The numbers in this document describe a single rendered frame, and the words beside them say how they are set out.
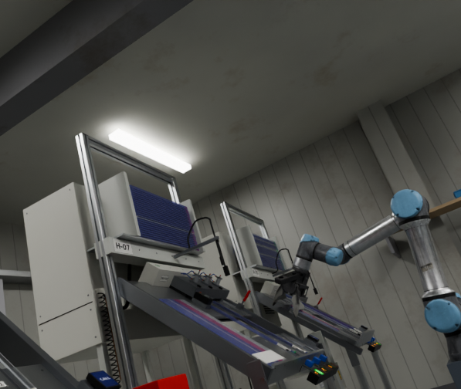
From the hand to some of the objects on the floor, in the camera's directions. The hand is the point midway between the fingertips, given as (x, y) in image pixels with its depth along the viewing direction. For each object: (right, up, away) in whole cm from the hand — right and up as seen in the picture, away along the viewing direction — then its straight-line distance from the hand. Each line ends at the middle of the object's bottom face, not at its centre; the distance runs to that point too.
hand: (282, 311), depth 193 cm
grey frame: (+1, -89, -38) cm, 96 cm away
